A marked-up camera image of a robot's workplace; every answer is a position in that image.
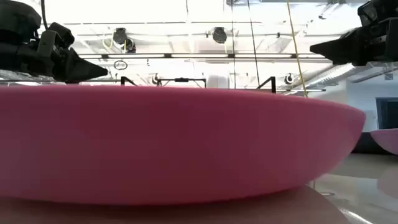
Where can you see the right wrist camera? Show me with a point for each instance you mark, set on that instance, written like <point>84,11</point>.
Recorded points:
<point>377,11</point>

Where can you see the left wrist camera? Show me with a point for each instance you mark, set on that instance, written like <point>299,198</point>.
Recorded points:
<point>59,34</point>

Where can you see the silver ceiling duct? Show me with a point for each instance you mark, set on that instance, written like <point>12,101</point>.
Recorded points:
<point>335,76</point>

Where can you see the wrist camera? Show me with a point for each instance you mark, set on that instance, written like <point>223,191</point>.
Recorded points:
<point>59,34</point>
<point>377,11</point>

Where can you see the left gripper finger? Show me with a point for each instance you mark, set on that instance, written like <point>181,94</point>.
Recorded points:
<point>81,71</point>

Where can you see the dark sofa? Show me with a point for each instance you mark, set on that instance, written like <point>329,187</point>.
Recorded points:
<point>365,144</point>

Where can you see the light pink plate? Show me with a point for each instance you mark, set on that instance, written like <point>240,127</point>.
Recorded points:
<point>387,140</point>

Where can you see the dark blue door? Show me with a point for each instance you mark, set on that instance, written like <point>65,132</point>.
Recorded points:
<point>388,113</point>

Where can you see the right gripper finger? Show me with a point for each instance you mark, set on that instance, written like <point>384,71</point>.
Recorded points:
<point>345,48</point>

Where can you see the large magenta pink plate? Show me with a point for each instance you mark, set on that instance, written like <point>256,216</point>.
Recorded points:
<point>174,143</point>

